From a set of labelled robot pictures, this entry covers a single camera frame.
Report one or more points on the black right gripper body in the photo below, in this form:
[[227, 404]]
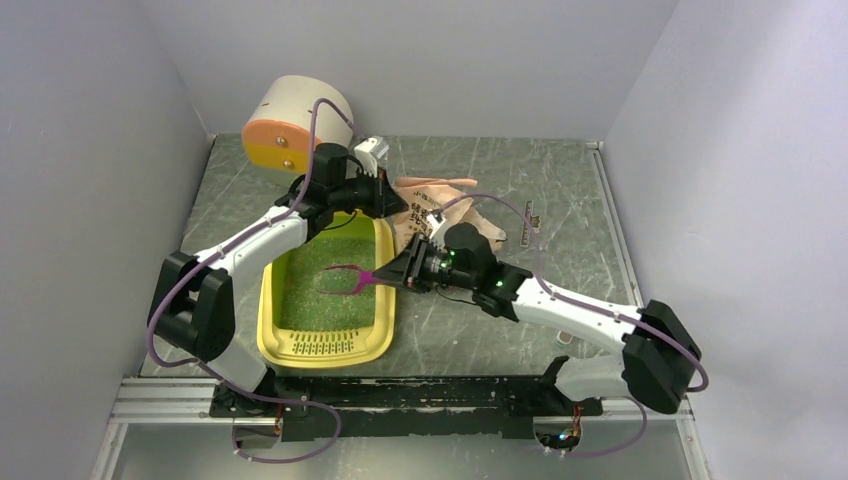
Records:
[[436, 268]]

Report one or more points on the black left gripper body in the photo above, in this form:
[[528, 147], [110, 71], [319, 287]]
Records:
[[359, 192]]

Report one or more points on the orange cat litter bag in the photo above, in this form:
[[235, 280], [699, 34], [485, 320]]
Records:
[[423, 194]]

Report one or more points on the magenta plastic scoop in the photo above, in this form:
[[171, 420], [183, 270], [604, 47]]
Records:
[[344, 280]]

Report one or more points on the round cream drawer cabinet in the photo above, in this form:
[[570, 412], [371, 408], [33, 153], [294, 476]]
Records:
[[276, 136]]

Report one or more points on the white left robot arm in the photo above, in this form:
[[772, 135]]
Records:
[[193, 307]]

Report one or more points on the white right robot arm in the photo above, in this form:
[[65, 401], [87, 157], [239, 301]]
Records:
[[649, 356]]

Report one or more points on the yellow litter box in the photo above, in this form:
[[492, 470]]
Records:
[[299, 327]]

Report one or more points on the grey oval nail file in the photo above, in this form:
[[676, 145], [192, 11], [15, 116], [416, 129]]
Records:
[[564, 339]]

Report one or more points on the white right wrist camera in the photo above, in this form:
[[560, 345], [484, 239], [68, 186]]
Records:
[[436, 227]]

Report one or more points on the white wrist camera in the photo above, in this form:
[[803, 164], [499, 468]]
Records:
[[370, 151], [436, 227]]

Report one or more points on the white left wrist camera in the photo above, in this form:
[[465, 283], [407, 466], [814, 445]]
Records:
[[370, 151]]

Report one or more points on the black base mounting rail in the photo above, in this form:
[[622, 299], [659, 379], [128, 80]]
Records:
[[318, 407]]

